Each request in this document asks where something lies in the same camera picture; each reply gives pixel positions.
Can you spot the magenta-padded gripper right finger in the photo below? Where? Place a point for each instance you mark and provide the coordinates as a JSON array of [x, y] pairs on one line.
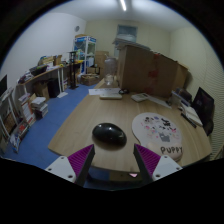
[[150, 160]]

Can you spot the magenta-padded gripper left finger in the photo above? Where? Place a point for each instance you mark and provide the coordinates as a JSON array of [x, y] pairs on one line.
[[80, 160]]

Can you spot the black computer mouse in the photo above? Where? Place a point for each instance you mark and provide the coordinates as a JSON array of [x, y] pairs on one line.
[[108, 133]]

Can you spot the white cartoon-print mouse pad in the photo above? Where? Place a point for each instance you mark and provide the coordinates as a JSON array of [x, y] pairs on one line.
[[156, 130]]

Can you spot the black marker pen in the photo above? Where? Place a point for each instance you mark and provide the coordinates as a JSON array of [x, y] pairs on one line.
[[188, 120]]

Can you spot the long white paper sheet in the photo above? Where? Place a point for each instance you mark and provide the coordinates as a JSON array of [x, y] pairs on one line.
[[160, 101]]

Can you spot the open white notebook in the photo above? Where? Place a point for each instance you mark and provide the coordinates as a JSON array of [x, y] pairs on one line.
[[192, 115]]

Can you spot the white remote control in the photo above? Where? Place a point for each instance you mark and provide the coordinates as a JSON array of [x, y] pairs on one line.
[[140, 97]]

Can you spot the stack of books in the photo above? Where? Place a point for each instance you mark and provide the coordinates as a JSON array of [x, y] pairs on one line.
[[39, 106]]

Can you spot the blue flat package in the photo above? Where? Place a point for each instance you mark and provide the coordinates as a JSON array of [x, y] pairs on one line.
[[176, 98]]

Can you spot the white flat device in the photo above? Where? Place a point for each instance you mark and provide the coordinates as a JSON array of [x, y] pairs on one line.
[[110, 96]]

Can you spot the shelf unit with books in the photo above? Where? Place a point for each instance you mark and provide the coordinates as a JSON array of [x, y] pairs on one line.
[[23, 113]]

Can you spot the small black object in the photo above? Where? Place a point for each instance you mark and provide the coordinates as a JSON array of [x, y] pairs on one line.
[[123, 91]]

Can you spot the dark bag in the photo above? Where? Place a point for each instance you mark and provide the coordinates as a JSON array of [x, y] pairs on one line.
[[186, 94]]

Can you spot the black computer tower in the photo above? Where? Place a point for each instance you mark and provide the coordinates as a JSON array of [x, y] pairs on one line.
[[53, 87]]

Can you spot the black monitor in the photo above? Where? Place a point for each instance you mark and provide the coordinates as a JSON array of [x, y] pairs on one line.
[[202, 103]]

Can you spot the brown cardboard carton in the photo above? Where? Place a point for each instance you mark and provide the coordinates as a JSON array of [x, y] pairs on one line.
[[40, 90]]

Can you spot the open cardboard box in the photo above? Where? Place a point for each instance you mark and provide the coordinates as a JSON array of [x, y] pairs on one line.
[[90, 80]]

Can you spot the black tall stand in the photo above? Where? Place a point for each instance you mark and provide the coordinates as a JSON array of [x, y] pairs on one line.
[[72, 70]]

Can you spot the small brown cardboard box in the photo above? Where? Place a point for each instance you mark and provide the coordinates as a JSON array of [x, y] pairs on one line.
[[184, 76]]

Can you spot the large brown cardboard box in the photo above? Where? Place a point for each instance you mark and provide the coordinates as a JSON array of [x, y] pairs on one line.
[[146, 70]]

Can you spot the long wooden side desk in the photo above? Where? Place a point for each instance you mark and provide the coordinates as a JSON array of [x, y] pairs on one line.
[[43, 74]]

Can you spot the clear water jug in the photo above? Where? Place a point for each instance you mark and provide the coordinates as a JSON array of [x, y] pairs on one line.
[[110, 66]]

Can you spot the black box-shaped device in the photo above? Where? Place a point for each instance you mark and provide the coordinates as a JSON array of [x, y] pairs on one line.
[[38, 70]]

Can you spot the tall brown cardboard box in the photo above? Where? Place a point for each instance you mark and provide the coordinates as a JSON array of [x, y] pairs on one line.
[[101, 60]]

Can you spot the grey flat board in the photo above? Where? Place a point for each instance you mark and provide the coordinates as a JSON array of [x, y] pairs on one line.
[[131, 43]]

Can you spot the window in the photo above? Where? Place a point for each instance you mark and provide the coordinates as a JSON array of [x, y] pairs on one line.
[[126, 32]]

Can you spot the ceiling tube light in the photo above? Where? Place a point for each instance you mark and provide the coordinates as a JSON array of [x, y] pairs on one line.
[[123, 5]]

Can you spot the round wall clock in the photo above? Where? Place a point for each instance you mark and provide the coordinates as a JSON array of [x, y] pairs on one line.
[[77, 28]]

